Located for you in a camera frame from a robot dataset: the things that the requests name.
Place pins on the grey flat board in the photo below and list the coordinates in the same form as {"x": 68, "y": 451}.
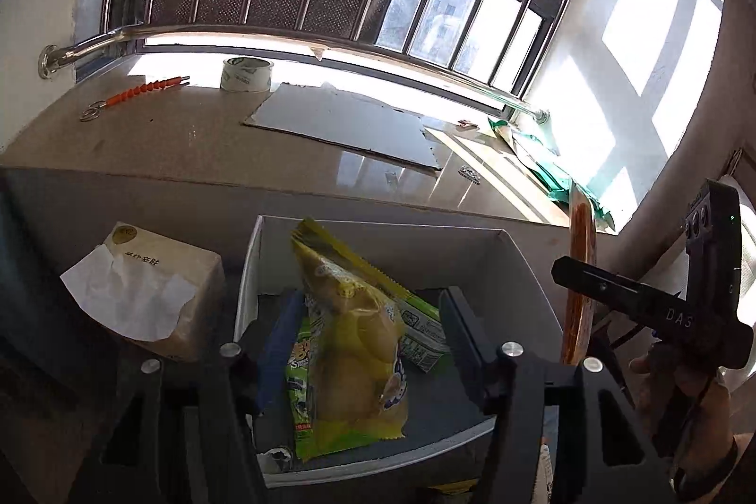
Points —
{"x": 348, "y": 120}

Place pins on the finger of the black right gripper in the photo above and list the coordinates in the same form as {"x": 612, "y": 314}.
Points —
{"x": 643, "y": 304}

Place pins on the yellow chips bag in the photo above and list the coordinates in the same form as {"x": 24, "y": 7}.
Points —
{"x": 356, "y": 367}

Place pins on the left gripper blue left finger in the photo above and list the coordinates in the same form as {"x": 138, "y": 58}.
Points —
{"x": 277, "y": 350}

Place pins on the person's right hand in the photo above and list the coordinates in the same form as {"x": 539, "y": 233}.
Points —
{"x": 684, "y": 411}

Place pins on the roll of tape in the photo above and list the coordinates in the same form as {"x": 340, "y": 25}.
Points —
{"x": 246, "y": 74}

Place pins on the white green snack box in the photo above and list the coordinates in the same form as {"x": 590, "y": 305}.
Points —
{"x": 424, "y": 342}

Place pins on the tissue paper pack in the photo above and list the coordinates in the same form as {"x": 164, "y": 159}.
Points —
{"x": 158, "y": 292}

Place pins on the green snack packet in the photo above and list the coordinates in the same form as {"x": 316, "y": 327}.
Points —
{"x": 310, "y": 433}

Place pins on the wooden stick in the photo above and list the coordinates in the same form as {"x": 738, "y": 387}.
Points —
{"x": 579, "y": 313}

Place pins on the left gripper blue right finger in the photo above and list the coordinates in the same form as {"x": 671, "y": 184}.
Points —
{"x": 474, "y": 355}

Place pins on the orange handled tool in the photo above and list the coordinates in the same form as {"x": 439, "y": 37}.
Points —
{"x": 94, "y": 110}

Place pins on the green plastic bags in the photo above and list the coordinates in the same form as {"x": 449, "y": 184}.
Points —
{"x": 537, "y": 150}

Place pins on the steel window railing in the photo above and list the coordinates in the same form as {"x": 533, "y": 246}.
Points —
{"x": 483, "y": 52}

